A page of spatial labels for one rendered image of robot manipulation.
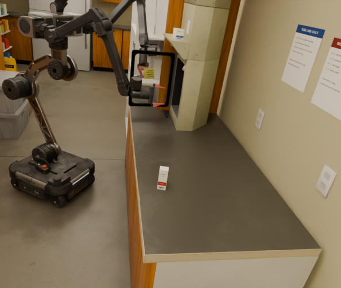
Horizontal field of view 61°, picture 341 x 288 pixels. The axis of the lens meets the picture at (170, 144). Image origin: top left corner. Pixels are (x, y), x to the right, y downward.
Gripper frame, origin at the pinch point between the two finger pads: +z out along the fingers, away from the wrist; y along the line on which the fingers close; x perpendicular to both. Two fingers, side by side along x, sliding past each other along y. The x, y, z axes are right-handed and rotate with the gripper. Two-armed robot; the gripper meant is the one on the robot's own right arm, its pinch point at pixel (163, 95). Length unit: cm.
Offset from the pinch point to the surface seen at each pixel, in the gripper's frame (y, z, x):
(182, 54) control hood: 25.7, 8.6, -3.5
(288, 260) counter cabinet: -54, 39, -90
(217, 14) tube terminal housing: 49, 26, -6
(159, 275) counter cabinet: -59, -11, -89
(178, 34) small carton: 37.1, 5.7, -0.1
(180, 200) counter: -41, 1, -63
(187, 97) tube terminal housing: 0.1, 16.2, 3.1
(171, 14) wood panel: 53, 5, 28
